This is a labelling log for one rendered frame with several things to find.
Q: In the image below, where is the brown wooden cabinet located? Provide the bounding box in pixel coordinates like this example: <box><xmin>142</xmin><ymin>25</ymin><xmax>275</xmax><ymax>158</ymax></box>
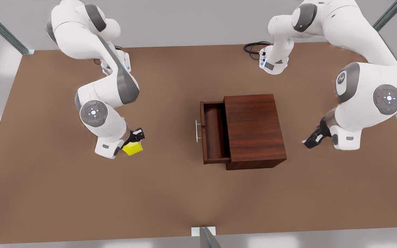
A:
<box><xmin>223</xmin><ymin>94</ymin><xmax>287</xmax><ymax>171</ymax></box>

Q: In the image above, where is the wooden drawer with silver handle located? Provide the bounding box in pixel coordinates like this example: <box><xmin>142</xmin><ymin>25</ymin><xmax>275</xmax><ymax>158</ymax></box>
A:
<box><xmin>195</xmin><ymin>101</ymin><xmax>231</xmax><ymax>165</ymax></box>

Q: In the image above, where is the silver frame post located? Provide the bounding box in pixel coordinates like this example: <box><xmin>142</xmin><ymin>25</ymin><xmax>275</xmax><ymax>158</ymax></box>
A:
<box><xmin>0</xmin><ymin>2</ymin><xmax>35</xmax><ymax>55</ymax></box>
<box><xmin>191</xmin><ymin>226</ymin><xmax>222</xmax><ymax>248</ymax></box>
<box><xmin>373</xmin><ymin>0</ymin><xmax>397</xmax><ymax>32</ymax></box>

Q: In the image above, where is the black cable loop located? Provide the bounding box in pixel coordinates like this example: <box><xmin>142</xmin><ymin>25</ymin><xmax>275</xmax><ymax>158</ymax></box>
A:
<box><xmin>93</xmin><ymin>45</ymin><xmax>123</xmax><ymax>66</ymax></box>
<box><xmin>243</xmin><ymin>41</ymin><xmax>272</xmax><ymax>60</ymax></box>

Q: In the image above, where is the yellow cube block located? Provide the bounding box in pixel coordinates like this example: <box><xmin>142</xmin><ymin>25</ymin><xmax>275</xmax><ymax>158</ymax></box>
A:
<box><xmin>122</xmin><ymin>141</ymin><xmax>143</xmax><ymax>156</ymax></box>

